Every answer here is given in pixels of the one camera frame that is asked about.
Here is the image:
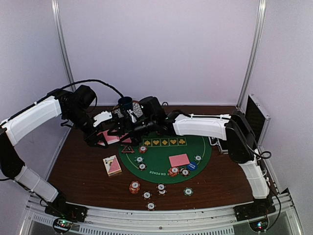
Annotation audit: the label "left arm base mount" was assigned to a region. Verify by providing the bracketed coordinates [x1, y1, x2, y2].
[45, 203, 88, 222]

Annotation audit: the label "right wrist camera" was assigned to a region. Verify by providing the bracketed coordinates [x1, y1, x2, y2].
[128, 96, 166, 123]

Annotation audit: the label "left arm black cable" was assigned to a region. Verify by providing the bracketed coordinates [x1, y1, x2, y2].
[58, 78, 124, 98]

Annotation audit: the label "blue small blind button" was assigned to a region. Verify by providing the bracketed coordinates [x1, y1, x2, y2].
[187, 162, 198, 171]

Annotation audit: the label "left aluminium frame post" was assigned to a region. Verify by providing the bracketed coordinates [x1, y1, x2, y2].
[51, 0, 74, 84]

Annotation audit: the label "dealt red-backed card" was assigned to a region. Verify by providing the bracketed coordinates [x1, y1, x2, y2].
[122, 138, 132, 143]

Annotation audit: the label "red five chip stack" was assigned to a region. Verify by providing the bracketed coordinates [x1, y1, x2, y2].
[129, 181, 140, 194]

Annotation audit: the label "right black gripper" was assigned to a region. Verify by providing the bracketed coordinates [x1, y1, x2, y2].
[107, 117, 156, 146]

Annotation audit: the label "red five chips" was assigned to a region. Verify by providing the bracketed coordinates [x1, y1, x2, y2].
[168, 167, 179, 177]
[138, 146, 148, 154]

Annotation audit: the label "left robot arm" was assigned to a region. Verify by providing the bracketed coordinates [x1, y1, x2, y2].
[0, 85, 104, 217]

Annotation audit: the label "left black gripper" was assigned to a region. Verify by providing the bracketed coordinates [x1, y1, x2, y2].
[64, 106, 109, 148]

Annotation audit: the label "card box under deck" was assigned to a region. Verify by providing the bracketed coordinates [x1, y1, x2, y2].
[103, 155, 122, 176]

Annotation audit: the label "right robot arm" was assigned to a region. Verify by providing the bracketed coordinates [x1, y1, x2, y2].
[105, 110, 271, 216]

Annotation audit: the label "hundred chips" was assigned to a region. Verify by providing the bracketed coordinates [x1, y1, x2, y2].
[179, 168, 190, 177]

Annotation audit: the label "round green poker mat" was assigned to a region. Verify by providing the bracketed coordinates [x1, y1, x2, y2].
[118, 133, 212, 184]

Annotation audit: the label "aluminium frame post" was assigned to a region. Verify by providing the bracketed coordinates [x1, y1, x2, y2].
[237, 0, 267, 109]
[51, 0, 74, 84]

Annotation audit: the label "patterned ceramic saucer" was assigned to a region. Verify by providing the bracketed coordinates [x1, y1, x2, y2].
[112, 100, 143, 122]

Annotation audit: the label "dark blue mug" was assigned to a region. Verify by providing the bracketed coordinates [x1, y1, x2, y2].
[118, 96, 133, 111]

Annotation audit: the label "green twenty chip stack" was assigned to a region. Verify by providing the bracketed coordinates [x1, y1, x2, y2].
[183, 187, 194, 196]

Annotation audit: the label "hundred chip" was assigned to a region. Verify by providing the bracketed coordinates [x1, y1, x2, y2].
[138, 163, 147, 171]
[146, 202, 156, 211]
[158, 189, 167, 195]
[156, 184, 166, 191]
[142, 191, 152, 200]

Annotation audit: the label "right aluminium frame post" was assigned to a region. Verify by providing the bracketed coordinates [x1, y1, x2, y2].
[237, 0, 267, 109]

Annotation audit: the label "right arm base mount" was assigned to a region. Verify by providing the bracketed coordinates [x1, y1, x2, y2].
[234, 203, 276, 221]

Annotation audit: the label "red-backed card deck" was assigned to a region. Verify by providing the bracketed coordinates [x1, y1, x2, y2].
[99, 130, 120, 145]

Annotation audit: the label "aluminium poker chip case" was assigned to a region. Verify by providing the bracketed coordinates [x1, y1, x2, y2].
[207, 94, 271, 155]

